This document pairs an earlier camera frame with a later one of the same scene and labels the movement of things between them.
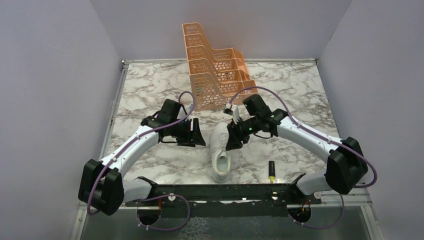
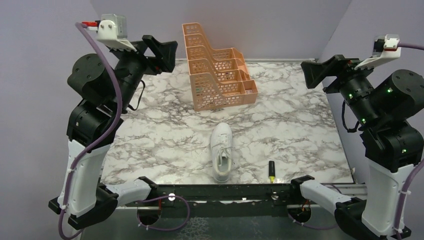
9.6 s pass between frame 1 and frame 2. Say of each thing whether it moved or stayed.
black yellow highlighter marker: stayed
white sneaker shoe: stayed
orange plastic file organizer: stayed
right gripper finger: moved
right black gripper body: moved
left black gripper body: moved
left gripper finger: moved
